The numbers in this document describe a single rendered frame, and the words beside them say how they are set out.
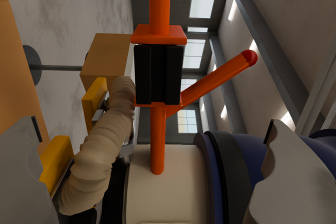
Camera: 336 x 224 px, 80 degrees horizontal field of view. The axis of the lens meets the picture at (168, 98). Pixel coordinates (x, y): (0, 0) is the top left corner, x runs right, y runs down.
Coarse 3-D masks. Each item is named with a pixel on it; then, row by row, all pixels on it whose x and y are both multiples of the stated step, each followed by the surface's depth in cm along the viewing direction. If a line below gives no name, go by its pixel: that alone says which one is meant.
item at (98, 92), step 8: (96, 80) 40; (104, 80) 41; (96, 88) 37; (104, 88) 41; (88, 96) 34; (96, 96) 36; (104, 96) 40; (88, 104) 34; (96, 104) 36; (88, 112) 35; (88, 120) 35; (88, 128) 36
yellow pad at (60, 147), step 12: (48, 144) 24; (60, 144) 24; (48, 156) 22; (60, 156) 23; (72, 156) 26; (48, 168) 21; (60, 168) 23; (48, 180) 21; (60, 180) 22; (60, 216) 22; (72, 216) 25; (84, 216) 25; (96, 216) 27
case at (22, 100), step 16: (0, 0) 39; (0, 16) 38; (0, 32) 38; (16, 32) 43; (0, 48) 39; (16, 48) 43; (0, 64) 39; (16, 64) 43; (0, 80) 39; (16, 80) 43; (0, 96) 39; (16, 96) 43; (32, 96) 49; (0, 112) 39; (16, 112) 43; (32, 112) 49; (0, 128) 39
